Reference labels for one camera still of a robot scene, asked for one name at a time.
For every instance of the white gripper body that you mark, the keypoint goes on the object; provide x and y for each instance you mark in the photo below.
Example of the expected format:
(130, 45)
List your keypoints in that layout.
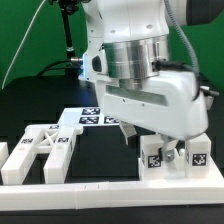
(165, 104)

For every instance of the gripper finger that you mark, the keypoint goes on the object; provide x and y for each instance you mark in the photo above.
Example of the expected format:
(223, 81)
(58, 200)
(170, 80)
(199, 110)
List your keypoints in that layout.
(168, 146)
(129, 132)

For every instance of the white chair seat block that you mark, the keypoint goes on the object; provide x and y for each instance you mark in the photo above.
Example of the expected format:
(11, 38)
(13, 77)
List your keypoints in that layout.
(174, 169)

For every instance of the white chair back frame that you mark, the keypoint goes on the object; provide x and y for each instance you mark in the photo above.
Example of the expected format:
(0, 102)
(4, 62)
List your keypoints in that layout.
(57, 141)

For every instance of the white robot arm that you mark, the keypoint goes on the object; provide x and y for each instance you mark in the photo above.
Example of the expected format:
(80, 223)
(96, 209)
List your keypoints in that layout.
(145, 70)

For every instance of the white L-shaped border fence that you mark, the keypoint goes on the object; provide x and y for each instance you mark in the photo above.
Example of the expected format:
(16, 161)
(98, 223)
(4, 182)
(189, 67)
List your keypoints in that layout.
(114, 194)

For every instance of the white part at left edge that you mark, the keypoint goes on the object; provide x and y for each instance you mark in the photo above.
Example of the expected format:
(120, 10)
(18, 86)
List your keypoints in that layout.
(4, 154)

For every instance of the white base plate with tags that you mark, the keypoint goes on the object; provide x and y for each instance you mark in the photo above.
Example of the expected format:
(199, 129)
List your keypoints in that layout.
(86, 116)

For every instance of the black camera stand pole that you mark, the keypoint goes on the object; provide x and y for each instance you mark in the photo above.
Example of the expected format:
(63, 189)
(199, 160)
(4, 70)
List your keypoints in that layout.
(67, 8)

